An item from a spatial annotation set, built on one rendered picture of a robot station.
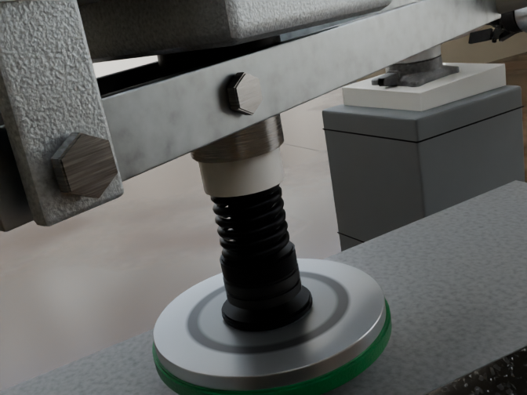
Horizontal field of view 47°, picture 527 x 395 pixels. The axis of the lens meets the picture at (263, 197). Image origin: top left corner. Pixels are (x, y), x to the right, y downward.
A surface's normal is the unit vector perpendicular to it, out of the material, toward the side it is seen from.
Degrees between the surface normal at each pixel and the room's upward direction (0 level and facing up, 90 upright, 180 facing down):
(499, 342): 0
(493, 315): 0
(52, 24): 90
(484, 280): 0
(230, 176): 90
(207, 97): 90
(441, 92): 90
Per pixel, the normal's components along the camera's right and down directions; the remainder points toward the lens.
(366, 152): -0.85, 0.29
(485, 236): -0.17, -0.94
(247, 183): 0.18, 0.27
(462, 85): 0.51, 0.18
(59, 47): 0.75, 0.07
